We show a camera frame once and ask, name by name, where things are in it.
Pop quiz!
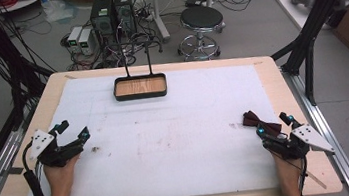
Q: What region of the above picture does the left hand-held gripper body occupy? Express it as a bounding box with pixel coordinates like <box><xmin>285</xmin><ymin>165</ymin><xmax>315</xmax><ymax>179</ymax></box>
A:
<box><xmin>25</xmin><ymin>124</ymin><xmax>86</xmax><ymax>172</ymax></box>

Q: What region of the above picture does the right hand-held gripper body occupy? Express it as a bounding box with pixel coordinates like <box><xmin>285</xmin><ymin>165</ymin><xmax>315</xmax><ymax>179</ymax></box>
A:
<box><xmin>259</xmin><ymin>121</ymin><xmax>337</xmax><ymax>165</ymax></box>

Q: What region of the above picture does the dark red bow tie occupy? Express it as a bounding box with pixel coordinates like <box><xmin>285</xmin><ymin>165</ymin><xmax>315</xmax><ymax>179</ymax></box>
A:
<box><xmin>241</xmin><ymin>106</ymin><xmax>284</xmax><ymax>140</ymax></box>

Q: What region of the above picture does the black stand with wooden tray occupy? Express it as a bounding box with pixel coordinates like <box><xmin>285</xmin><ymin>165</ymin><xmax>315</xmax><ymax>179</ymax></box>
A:
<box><xmin>107</xmin><ymin>38</ymin><xmax>169</xmax><ymax>103</ymax></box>

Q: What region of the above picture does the person's left hand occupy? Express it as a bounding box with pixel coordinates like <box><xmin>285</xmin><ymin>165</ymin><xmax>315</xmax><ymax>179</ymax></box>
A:
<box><xmin>41</xmin><ymin>153</ymin><xmax>87</xmax><ymax>196</ymax></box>

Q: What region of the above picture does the person's right hand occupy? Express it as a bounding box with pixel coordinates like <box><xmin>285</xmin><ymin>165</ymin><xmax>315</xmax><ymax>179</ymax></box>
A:
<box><xmin>269</xmin><ymin>146</ymin><xmax>308</xmax><ymax>195</ymax></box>

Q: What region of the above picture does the black tape piece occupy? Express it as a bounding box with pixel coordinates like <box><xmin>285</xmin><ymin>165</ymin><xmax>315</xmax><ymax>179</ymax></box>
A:
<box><xmin>6</xmin><ymin>165</ymin><xmax>26</xmax><ymax>177</ymax></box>

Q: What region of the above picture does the white foam mat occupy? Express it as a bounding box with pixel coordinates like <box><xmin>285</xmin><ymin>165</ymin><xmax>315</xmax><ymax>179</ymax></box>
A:
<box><xmin>7</xmin><ymin>52</ymin><xmax>292</xmax><ymax>196</ymax></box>

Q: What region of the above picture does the white power supply unit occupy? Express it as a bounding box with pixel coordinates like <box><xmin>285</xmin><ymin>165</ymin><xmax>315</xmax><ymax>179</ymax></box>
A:
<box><xmin>65</xmin><ymin>25</ymin><xmax>87</xmax><ymax>55</ymax></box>
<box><xmin>75</xmin><ymin>26</ymin><xmax>97</xmax><ymax>57</ymax></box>

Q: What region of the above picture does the white board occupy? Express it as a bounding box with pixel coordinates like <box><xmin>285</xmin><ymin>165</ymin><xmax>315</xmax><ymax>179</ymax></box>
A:
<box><xmin>270</xmin><ymin>0</ymin><xmax>349</xmax><ymax>36</ymax></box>

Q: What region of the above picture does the black computer tower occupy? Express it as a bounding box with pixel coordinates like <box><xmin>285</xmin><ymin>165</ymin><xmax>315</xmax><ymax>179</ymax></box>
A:
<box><xmin>87</xmin><ymin>0</ymin><xmax>119</xmax><ymax>40</ymax></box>
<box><xmin>112</xmin><ymin>0</ymin><xmax>138</xmax><ymax>38</ymax></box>

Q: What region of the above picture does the clear plastic bag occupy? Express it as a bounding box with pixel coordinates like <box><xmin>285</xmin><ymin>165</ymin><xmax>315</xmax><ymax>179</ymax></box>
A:
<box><xmin>40</xmin><ymin>0</ymin><xmax>80</xmax><ymax>25</ymax></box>

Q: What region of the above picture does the black round stool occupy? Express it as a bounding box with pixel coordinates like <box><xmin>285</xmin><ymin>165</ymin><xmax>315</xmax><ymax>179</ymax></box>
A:
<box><xmin>172</xmin><ymin>2</ymin><xmax>231</xmax><ymax>64</ymax></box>

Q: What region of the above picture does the round white table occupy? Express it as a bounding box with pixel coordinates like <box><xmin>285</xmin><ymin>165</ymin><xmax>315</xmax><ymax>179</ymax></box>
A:
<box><xmin>0</xmin><ymin>0</ymin><xmax>51</xmax><ymax>15</ymax></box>

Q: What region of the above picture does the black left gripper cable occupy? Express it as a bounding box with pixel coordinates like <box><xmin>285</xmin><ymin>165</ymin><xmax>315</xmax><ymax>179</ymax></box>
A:
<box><xmin>19</xmin><ymin>138</ymin><xmax>49</xmax><ymax>196</ymax></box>

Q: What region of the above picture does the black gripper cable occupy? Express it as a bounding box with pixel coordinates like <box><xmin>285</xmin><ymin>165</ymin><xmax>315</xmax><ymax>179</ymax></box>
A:
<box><xmin>295</xmin><ymin>155</ymin><xmax>311</xmax><ymax>196</ymax></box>
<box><xmin>19</xmin><ymin>138</ymin><xmax>49</xmax><ymax>196</ymax></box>

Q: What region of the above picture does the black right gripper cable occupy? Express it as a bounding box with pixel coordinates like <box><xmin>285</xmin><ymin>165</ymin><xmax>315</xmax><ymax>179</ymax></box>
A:
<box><xmin>295</xmin><ymin>155</ymin><xmax>311</xmax><ymax>196</ymax></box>

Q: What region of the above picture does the tangle of black cables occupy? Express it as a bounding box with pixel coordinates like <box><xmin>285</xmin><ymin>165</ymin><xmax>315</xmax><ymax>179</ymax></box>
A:
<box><xmin>59</xmin><ymin>21</ymin><xmax>166</xmax><ymax>74</ymax></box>

